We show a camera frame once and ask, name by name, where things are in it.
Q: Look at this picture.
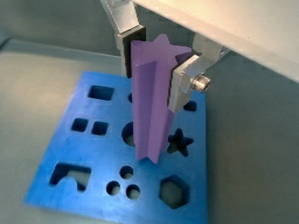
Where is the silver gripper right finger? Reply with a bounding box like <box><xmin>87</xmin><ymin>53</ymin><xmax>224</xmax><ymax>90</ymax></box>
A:
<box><xmin>169</xmin><ymin>34</ymin><xmax>230</xmax><ymax>113</ymax></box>

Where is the purple star-profile bar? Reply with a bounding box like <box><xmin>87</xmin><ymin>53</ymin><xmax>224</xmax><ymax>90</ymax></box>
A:
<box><xmin>131</xmin><ymin>34</ymin><xmax>193</xmax><ymax>164</ymax></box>

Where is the blue shape-sorter block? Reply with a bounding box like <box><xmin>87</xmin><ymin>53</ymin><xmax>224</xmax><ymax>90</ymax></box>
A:
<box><xmin>25</xmin><ymin>72</ymin><xmax>209</xmax><ymax>224</ymax></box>

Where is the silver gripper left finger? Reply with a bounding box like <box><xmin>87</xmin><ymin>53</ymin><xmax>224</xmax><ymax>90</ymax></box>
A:
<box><xmin>101</xmin><ymin>0</ymin><xmax>146</xmax><ymax>78</ymax></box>

